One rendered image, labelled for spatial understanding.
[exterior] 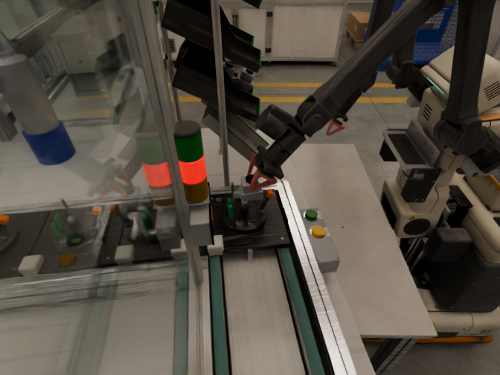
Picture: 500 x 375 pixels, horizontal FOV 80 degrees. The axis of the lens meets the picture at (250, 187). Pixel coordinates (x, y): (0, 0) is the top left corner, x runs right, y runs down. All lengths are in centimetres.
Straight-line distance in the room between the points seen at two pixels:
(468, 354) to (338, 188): 120
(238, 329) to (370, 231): 58
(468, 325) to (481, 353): 31
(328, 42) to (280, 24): 75
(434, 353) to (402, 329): 105
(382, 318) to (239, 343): 40
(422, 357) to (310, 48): 408
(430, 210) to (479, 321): 69
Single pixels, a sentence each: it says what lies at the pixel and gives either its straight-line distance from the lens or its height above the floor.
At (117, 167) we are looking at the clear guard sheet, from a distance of 25.
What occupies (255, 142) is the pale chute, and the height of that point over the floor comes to 103.
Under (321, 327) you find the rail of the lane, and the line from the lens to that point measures 80.
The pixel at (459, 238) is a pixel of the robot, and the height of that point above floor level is 75.
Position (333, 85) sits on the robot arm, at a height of 139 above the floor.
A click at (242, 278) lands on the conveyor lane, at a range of 89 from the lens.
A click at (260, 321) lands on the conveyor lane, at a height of 92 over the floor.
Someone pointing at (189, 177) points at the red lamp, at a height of 133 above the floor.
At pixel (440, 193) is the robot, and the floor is 90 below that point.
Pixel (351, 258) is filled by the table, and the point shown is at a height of 86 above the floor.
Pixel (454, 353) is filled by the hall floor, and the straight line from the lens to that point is 207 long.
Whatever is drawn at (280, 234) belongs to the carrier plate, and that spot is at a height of 97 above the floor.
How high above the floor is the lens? 168
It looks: 42 degrees down
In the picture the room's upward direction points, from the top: straight up
